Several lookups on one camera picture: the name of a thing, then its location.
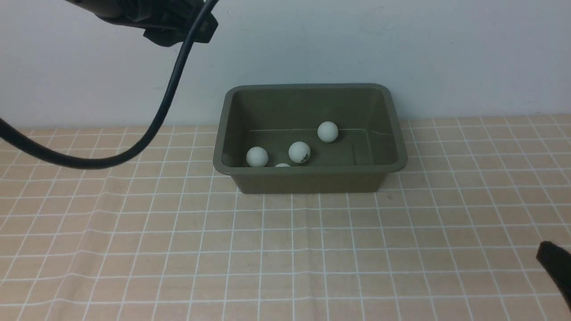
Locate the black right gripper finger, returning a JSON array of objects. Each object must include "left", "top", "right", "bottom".
[{"left": 536, "top": 241, "right": 571, "bottom": 308}]

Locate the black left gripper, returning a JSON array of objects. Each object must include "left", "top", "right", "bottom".
[{"left": 99, "top": 0, "right": 205, "bottom": 47}]

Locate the white ping-pong ball printed logo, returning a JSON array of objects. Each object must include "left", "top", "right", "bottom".
[{"left": 245, "top": 146, "right": 269, "bottom": 167}]

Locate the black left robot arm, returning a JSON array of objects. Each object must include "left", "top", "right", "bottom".
[{"left": 70, "top": 0, "right": 205, "bottom": 47}]

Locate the beige checkered tablecloth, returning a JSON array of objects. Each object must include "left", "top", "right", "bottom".
[{"left": 0, "top": 114, "right": 571, "bottom": 321}]

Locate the olive green plastic bin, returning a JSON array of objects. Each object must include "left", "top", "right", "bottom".
[{"left": 213, "top": 83, "right": 408, "bottom": 194}]

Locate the black left camera cable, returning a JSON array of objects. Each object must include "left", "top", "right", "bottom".
[{"left": 0, "top": 0, "right": 220, "bottom": 170}]

